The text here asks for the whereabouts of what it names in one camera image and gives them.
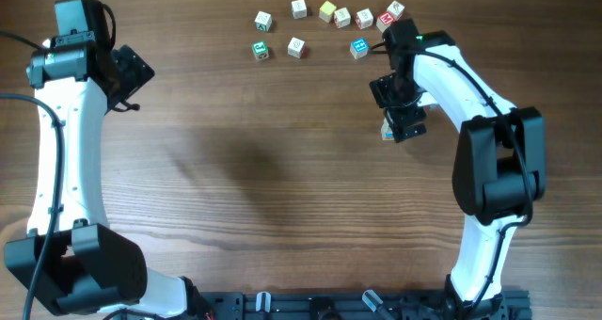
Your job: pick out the blue X base block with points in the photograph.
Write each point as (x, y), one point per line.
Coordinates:
(386, 132)

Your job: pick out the red side picture block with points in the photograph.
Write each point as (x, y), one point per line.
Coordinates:
(341, 17)

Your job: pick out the blue top wooden block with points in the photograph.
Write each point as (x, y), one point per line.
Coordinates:
(359, 48)

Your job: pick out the red letter M block left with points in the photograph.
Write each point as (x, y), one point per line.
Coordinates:
(296, 47)

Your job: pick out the red edge picture block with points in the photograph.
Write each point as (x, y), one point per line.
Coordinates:
(364, 18)

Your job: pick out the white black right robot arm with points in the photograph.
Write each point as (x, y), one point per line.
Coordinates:
(499, 168)

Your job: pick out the yellow top wooden block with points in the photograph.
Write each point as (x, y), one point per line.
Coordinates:
(326, 11)

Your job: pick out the red top M block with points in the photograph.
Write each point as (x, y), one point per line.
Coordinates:
(384, 21)

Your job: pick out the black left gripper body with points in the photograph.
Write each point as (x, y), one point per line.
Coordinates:
(134, 71)

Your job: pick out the red number block far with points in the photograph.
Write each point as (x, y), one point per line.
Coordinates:
(396, 10)

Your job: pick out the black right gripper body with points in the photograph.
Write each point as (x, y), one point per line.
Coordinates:
(406, 123)

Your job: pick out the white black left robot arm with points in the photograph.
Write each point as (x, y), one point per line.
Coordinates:
(71, 261)

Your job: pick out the green letter A block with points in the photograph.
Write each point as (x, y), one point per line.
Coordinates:
(263, 21)

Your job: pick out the plain wooden block left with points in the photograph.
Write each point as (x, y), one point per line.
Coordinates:
(299, 9)

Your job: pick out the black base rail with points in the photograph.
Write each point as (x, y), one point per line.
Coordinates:
(421, 304)

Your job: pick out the green ball picture block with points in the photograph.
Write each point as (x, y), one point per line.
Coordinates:
(260, 50)

